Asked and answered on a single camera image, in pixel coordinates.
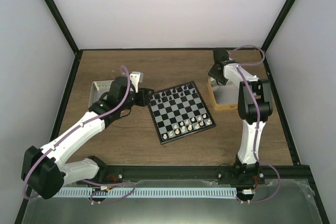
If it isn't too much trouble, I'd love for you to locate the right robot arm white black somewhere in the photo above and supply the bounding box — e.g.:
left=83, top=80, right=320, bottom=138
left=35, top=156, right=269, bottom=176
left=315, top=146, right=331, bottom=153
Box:
left=207, top=48, right=273, bottom=184

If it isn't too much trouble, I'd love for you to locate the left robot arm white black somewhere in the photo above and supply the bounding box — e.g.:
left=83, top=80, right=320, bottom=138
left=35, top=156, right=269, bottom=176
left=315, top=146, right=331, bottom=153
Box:
left=21, top=71, right=152, bottom=199

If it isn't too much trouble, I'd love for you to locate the black white chess board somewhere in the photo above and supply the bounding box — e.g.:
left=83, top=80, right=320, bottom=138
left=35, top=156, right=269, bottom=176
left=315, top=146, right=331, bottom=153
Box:
left=148, top=81, right=216, bottom=145

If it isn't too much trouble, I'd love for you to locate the orange metal tin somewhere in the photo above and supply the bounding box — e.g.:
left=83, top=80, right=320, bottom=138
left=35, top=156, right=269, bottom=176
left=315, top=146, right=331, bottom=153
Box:
left=207, top=77, right=238, bottom=111

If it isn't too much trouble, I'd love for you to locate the pink metal tin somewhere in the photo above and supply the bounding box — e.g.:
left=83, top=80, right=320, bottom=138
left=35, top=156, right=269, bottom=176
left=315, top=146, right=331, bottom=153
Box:
left=88, top=80, right=113, bottom=107

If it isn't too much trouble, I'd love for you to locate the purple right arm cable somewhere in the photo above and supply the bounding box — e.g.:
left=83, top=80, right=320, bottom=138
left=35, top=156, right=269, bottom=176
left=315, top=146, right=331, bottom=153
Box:
left=228, top=44, right=281, bottom=205

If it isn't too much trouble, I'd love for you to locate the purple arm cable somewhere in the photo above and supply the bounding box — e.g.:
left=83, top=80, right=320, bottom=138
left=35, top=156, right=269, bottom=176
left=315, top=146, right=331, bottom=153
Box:
left=228, top=44, right=281, bottom=205
left=22, top=65, right=136, bottom=206

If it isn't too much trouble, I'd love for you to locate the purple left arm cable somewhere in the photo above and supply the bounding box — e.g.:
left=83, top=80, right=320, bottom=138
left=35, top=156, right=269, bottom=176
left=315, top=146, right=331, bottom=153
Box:
left=22, top=65, right=136, bottom=206

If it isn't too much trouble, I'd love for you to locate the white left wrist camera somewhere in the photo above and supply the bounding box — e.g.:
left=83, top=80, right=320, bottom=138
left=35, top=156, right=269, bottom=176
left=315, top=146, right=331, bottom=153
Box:
left=130, top=71, right=144, bottom=93

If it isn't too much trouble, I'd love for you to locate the black frame back rail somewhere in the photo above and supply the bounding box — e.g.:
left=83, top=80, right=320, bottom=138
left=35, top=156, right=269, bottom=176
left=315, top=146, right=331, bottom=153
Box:
left=78, top=47, right=263, bottom=51

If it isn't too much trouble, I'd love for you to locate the light blue slotted cable duct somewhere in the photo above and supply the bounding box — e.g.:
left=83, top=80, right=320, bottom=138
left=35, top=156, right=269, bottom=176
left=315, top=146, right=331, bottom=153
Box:
left=54, top=187, right=237, bottom=199

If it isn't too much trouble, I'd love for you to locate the black frame post right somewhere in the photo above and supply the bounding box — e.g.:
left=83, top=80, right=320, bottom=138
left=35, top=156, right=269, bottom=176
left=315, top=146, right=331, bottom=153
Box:
left=261, top=0, right=296, bottom=52

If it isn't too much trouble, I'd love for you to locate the black frame post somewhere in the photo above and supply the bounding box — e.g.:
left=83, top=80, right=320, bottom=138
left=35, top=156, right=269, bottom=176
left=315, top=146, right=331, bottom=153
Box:
left=44, top=0, right=80, bottom=55
left=261, top=0, right=296, bottom=52

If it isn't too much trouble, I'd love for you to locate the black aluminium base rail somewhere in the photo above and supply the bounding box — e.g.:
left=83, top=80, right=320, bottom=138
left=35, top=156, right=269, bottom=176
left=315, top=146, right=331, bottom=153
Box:
left=62, top=165, right=310, bottom=185

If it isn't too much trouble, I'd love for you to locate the black frame post left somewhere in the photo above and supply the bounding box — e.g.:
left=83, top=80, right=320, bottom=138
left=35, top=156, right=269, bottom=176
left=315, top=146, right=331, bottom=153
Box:
left=44, top=0, right=80, bottom=55

